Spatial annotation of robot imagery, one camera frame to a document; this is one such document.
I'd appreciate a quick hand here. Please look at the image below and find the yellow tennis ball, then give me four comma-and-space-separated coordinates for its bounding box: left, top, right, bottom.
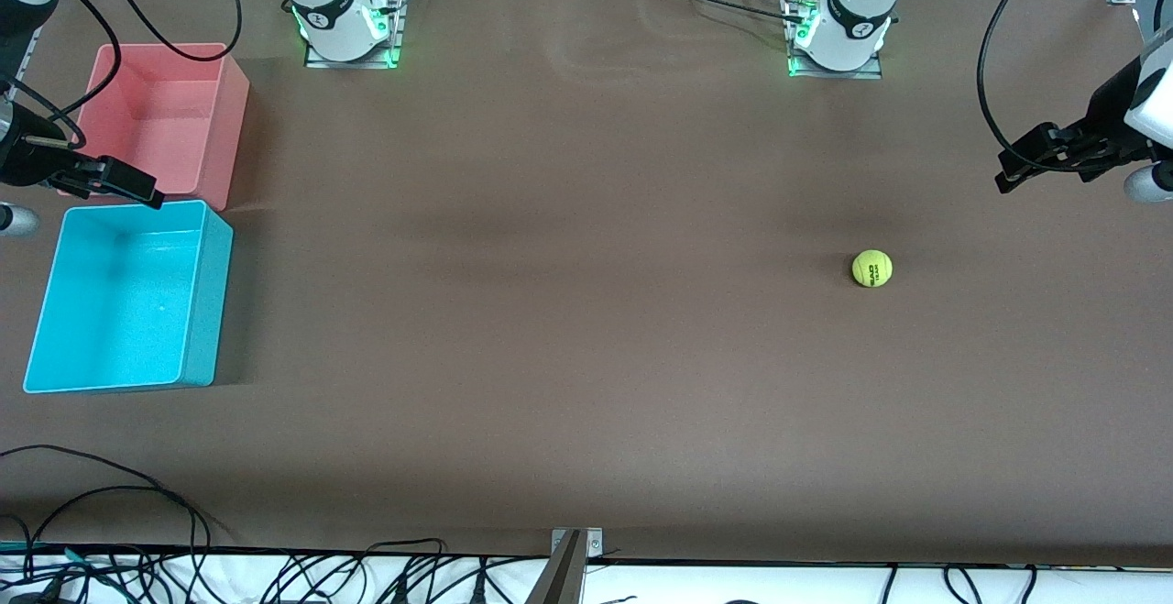
852, 249, 893, 290

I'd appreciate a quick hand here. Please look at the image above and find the pink plastic bin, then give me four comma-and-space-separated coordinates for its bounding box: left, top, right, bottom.
57, 42, 250, 213

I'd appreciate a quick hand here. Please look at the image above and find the blue plastic bin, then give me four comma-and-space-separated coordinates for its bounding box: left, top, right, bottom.
22, 200, 235, 395

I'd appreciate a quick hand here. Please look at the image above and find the brown table cover sheet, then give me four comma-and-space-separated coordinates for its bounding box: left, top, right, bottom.
0, 0, 1173, 570

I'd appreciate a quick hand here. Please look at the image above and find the grey metal pole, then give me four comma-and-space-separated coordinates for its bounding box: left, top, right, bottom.
522, 531, 587, 604

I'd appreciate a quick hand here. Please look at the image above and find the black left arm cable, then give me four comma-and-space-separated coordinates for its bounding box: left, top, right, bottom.
976, 0, 1173, 174

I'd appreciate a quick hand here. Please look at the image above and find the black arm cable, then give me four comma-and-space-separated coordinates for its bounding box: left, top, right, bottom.
976, 0, 1173, 174
0, 0, 244, 151

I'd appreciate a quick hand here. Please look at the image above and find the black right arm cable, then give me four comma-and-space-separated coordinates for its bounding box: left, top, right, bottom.
0, 0, 244, 151

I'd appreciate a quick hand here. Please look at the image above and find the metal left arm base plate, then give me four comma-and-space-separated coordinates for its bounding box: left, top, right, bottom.
786, 0, 883, 81

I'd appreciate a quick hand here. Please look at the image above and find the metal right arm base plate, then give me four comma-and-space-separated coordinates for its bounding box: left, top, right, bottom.
304, 0, 405, 70

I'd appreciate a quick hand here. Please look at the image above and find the long black looped cable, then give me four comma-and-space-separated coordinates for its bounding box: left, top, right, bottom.
0, 445, 214, 579

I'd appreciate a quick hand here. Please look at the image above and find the black base power cable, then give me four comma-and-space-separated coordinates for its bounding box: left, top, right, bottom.
641, 0, 807, 24

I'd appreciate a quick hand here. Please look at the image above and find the teal cable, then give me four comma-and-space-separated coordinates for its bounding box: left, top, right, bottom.
0, 542, 125, 587

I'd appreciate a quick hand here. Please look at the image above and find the small metal edge bracket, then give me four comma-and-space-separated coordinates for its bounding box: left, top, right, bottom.
550, 527, 604, 561

